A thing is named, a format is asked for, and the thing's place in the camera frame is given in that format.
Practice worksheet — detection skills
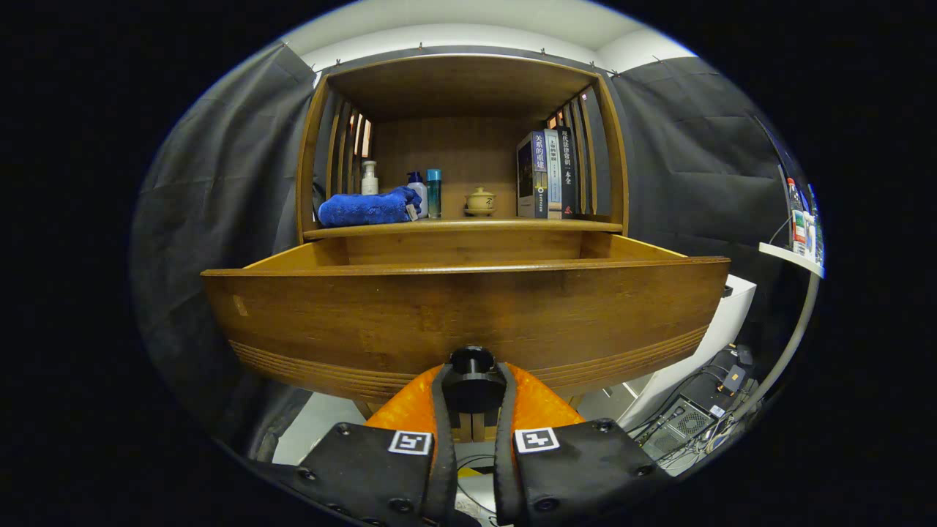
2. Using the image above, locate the wooden cabinet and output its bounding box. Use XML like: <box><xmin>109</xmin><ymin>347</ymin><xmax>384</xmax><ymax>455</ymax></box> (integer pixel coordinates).
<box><xmin>295</xmin><ymin>53</ymin><xmax>632</xmax><ymax>242</ymax></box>

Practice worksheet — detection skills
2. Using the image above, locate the wooden drawer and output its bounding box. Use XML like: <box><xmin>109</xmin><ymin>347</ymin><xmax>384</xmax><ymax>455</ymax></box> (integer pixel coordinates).
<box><xmin>200</xmin><ymin>233</ymin><xmax>731</xmax><ymax>440</ymax></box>

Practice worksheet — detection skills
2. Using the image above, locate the red label water bottle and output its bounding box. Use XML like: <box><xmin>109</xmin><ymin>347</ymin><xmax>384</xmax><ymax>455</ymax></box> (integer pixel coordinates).
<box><xmin>787</xmin><ymin>177</ymin><xmax>806</xmax><ymax>255</ymax></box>

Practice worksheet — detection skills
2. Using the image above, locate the grey computer tower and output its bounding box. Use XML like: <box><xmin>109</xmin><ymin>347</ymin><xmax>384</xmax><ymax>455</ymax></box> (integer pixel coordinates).
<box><xmin>641</xmin><ymin>395</ymin><xmax>714</xmax><ymax>462</ymax></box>

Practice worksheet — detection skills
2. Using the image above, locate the black book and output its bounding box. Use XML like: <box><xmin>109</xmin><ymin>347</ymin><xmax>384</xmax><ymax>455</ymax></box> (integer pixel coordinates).
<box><xmin>558</xmin><ymin>126</ymin><xmax>579</xmax><ymax>218</ymax></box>

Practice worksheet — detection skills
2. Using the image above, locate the dark blue book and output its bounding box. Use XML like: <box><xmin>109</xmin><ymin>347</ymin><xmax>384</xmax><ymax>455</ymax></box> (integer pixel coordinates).
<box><xmin>517</xmin><ymin>130</ymin><xmax>550</xmax><ymax>219</ymax></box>

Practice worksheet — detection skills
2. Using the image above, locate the white round side table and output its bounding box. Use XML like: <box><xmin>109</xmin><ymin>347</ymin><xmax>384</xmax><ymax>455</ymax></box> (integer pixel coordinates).
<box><xmin>732</xmin><ymin>242</ymin><xmax>826</xmax><ymax>425</ymax></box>

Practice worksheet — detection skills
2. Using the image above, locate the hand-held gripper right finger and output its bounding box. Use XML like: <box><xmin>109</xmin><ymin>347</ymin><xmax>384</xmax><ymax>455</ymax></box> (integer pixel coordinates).
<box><xmin>493</xmin><ymin>363</ymin><xmax>673</xmax><ymax>527</ymax></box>

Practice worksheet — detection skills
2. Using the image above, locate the white low box cabinet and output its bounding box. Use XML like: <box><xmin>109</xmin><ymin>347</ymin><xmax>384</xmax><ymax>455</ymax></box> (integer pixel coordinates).
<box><xmin>619</xmin><ymin>274</ymin><xmax>757</xmax><ymax>429</ymax></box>

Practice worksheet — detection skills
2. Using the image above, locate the light grey book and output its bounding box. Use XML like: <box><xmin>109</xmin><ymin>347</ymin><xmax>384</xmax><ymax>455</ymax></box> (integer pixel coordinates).
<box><xmin>544</xmin><ymin>129</ymin><xmax>564</xmax><ymax>220</ymax></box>

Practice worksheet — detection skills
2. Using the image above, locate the wooden countertop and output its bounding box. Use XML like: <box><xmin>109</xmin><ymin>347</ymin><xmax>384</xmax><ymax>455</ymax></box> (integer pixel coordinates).
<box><xmin>304</xmin><ymin>211</ymin><xmax>624</xmax><ymax>241</ymax></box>

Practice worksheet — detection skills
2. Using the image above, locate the beige lidded teacup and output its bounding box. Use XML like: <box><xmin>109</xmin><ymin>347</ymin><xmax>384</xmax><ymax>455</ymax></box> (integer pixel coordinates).
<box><xmin>464</xmin><ymin>187</ymin><xmax>497</xmax><ymax>217</ymax></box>

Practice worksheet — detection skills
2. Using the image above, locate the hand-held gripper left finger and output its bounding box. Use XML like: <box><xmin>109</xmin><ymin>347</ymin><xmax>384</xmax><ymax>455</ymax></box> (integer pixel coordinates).
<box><xmin>291</xmin><ymin>364</ymin><xmax>460</xmax><ymax>527</ymax></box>

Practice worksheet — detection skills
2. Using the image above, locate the blue folded towel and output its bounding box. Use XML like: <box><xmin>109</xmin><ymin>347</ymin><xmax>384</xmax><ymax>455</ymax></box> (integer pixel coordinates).
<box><xmin>317</xmin><ymin>185</ymin><xmax>423</xmax><ymax>228</ymax></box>

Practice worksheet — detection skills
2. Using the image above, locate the white bottle blue cap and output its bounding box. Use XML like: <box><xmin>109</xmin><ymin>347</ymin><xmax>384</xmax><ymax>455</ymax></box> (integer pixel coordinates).
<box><xmin>407</xmin><ymin>171</ymin><xmax>429</xmax><ymax>219</ymax></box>

